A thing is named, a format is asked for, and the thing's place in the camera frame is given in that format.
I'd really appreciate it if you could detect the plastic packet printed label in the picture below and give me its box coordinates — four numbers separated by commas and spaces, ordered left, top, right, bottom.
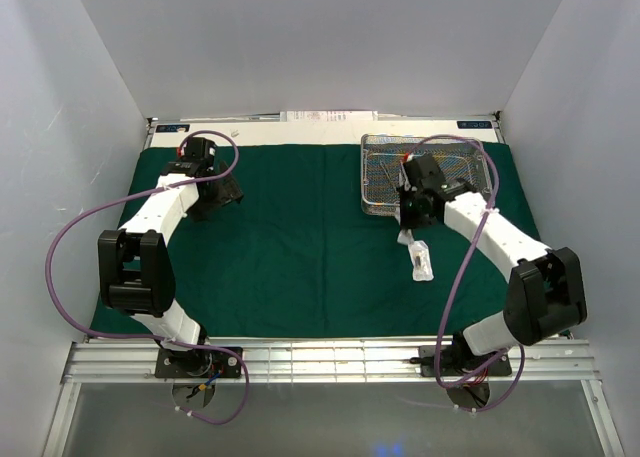
397, 229, 414, 246

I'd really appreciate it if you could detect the metal mesh instrument tray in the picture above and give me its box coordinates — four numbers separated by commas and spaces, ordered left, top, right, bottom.
360, 134, 492, 216

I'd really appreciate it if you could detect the plastic packet black yellow part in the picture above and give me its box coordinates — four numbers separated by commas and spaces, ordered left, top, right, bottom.
408, 240, 434, 282

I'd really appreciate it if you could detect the green surgical cloth wrap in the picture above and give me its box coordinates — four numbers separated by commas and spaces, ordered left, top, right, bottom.
89, 143, 574, 339

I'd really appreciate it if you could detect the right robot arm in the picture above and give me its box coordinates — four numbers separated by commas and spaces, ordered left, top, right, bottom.
397, 154, 588, 374

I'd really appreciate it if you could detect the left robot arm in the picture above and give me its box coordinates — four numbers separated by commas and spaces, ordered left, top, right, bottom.
97, 131, 243, 377

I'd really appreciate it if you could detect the left blue label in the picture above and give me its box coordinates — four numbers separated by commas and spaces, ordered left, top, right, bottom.
155, 124, 190, 133

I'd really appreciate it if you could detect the blue label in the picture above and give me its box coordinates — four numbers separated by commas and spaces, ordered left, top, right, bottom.
456, 120, 493, 129
155, 124, 190, 133

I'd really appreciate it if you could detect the right blue label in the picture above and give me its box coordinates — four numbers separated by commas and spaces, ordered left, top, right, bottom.
456, 120, 493, 129

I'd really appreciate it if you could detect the white paper sheet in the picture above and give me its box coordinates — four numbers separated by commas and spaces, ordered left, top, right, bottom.
280, 110, 378, 122

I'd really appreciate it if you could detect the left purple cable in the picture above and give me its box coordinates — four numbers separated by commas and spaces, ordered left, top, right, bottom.
44, 131, 251, 426

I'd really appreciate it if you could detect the purple cable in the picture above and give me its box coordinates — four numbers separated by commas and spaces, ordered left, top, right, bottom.
44, 131, 251, 426
399, 134, 526, 413

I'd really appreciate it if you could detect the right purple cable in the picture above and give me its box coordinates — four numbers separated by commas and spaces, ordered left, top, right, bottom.
399, 134, 526, 413

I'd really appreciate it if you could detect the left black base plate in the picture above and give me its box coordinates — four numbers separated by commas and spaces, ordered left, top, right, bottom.
154, 348, 241, 379

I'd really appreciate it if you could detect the aluminium front rail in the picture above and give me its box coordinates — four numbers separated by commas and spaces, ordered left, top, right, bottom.
63, 337, 600, 384

